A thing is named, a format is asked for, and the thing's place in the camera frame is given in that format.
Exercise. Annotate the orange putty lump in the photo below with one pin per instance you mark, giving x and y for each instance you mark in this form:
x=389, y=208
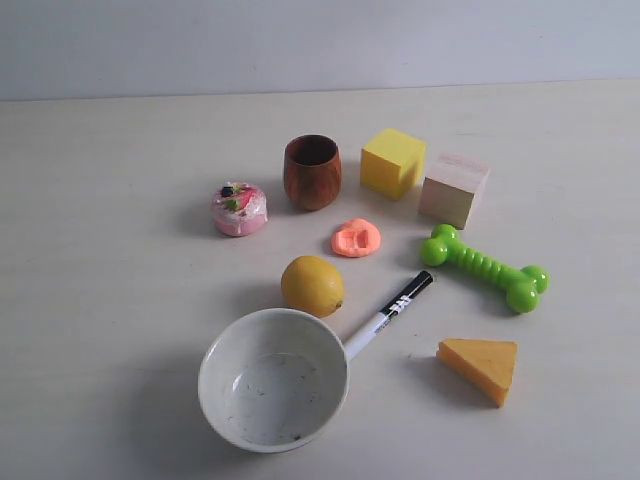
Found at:
x=356, y=238

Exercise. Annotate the yellow lemon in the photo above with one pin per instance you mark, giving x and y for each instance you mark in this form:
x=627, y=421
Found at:
x=313, y=285

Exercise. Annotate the brown wooden cup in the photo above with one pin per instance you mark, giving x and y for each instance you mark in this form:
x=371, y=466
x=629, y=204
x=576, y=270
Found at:
x=312, y=172

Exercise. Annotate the pink toy cake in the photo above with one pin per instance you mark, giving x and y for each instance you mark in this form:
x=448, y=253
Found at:
x=239, y=209

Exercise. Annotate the yellow cube block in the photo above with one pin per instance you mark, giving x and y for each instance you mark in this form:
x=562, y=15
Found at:
x=392, y=163

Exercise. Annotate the black and white marker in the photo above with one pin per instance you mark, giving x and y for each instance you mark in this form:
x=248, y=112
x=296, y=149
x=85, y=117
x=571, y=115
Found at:
x=382, y=318

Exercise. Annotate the light wooden cube block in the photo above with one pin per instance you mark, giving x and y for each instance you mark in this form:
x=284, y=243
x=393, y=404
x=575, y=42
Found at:
x=452, y=188

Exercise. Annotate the white bowl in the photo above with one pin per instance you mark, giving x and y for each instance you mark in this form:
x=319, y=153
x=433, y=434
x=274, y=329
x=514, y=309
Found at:
x=273, y=380

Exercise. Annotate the green toy bone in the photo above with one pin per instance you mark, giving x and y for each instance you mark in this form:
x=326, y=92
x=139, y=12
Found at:
x=522, y=287

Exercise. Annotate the yellow cheese wedge toy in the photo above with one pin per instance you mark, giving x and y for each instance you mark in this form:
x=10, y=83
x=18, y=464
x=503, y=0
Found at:
x=487, y=364

